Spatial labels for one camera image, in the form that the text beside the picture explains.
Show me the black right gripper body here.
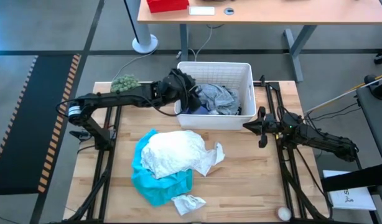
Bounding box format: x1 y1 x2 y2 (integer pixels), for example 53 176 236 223
257 106 294 149

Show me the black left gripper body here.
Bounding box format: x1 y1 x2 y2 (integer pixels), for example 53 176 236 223
161 68 198 104

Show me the plain dark navy garment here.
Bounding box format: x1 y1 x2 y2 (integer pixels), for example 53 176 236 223
180 104 211 115

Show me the grey garment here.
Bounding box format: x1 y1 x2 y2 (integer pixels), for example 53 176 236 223
197 83 241 116

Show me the white plastic laundry basket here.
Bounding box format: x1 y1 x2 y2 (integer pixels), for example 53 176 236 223
174 61 257 131

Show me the small white garment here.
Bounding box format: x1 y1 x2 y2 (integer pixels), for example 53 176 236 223
200 142 226 177

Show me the white lace garment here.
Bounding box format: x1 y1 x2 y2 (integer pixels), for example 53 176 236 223
140 129 218 180

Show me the teal garment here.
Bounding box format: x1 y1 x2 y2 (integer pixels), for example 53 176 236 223
131 129 194 207

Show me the green fuzzy plant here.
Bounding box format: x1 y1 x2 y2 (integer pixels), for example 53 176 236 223
110 73 141 93

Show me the grey pole with round base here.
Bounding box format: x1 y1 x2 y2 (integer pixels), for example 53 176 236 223
123 0 159 55

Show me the yellow and white rod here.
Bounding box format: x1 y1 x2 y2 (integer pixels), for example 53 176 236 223
304 72 382 114

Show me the white flat device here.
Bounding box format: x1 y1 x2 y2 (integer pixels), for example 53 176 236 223
189 6 216 16

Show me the red box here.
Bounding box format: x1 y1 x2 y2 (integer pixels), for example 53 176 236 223
146 0 190 14

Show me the black flat bar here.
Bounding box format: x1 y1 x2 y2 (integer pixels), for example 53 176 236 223
320 164 382 193

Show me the white garment with label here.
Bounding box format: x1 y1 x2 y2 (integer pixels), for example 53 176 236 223
171 194 207 217

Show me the black cart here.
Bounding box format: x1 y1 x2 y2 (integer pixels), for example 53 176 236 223
355 74 382 224

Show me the white paper with logo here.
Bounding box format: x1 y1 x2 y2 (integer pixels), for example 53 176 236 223
322 169 378 212

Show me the black clamp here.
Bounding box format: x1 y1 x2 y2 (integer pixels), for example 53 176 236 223
68 129 97 141

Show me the wooden desk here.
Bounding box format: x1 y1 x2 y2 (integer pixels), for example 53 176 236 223
136 0 382 83

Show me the black mat with orange stripes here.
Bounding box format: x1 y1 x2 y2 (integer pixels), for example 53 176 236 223
0 54 83 196

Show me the grey floor cable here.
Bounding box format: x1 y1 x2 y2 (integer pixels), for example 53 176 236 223
177 24 214 60

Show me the black table edge rail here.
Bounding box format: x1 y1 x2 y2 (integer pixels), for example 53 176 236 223
137 80 288 88

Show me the white floor cable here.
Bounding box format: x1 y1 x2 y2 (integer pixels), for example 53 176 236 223
112 49 157 81

